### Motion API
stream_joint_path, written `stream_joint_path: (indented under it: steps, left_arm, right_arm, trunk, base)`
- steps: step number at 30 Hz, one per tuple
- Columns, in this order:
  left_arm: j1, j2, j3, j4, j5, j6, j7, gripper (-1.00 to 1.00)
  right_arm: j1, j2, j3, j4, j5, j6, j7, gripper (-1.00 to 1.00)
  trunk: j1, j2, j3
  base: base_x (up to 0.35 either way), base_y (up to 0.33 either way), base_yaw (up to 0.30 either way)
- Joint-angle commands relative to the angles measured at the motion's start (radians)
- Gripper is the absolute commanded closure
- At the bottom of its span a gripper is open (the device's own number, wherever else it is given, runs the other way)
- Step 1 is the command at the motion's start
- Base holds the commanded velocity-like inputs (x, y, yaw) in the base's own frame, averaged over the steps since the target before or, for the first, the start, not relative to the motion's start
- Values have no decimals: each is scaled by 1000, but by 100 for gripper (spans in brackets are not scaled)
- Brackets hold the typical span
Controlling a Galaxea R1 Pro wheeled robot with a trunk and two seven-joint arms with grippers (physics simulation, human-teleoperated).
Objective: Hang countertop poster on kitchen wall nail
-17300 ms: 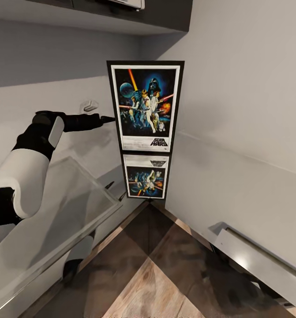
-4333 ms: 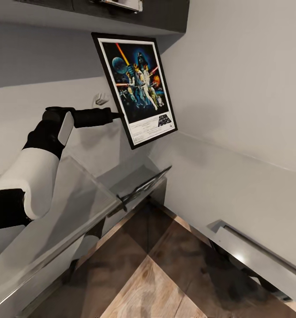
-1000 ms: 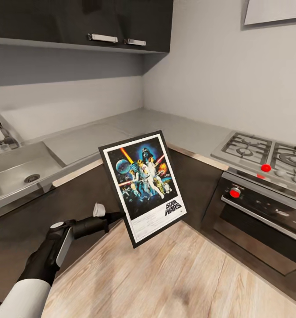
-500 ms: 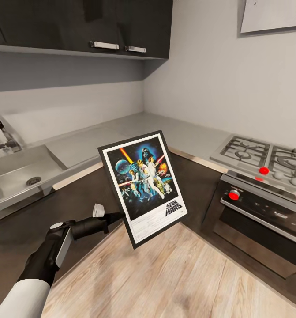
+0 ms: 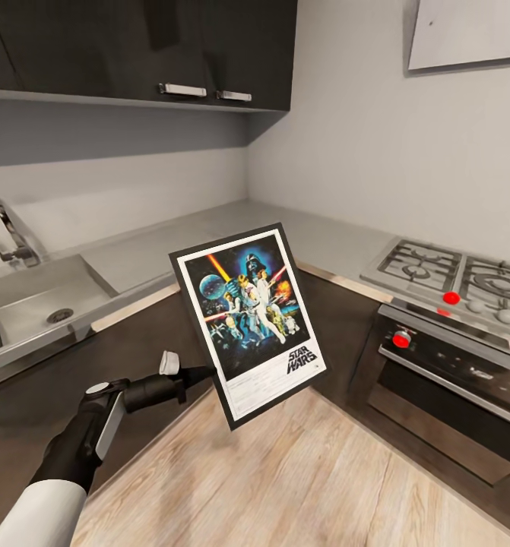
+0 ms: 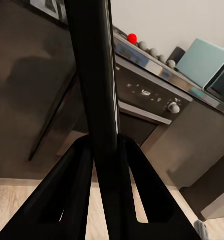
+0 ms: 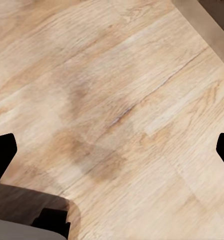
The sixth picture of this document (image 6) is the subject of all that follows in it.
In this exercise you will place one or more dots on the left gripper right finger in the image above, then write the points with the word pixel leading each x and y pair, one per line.
pixel 166 219

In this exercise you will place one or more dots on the microwave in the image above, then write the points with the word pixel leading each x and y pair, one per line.
pixel 203 64

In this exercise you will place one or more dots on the fridge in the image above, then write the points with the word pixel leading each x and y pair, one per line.
pixel 206 196

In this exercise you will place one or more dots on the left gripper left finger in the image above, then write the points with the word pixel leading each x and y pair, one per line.
pixel 57 209

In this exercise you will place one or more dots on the poster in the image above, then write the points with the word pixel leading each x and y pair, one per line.
pixel 91 30

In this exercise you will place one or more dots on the oven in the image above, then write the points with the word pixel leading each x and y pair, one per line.
pixel 148 105

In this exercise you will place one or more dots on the burner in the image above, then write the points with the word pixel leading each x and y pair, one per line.
pixel 130 39

